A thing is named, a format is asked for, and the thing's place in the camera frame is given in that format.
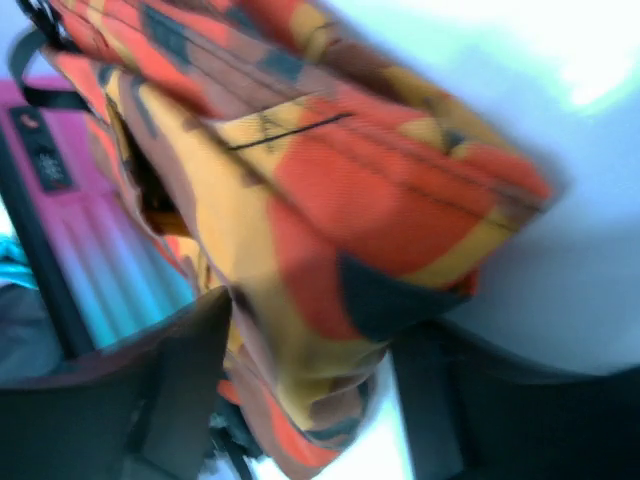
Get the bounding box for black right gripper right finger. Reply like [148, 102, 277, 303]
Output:
[391, 322, 639, 479]

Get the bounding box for pink and teal suitcase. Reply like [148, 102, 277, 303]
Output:
[1, 79, 193, 382]

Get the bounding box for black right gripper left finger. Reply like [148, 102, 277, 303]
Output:
[1, 288, 231, 479]

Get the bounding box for teal shorts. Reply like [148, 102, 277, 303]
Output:
[0, 234, 38, 290]

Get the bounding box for orange camouflage shorts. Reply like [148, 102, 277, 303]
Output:
[43, 1, 551, 479]

